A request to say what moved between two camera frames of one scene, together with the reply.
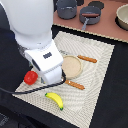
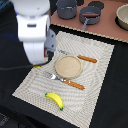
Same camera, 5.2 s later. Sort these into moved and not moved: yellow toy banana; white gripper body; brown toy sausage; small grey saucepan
Moved: white gripper body
Not moved: yellow toy banana; brown toy sausage; small grey saucepan
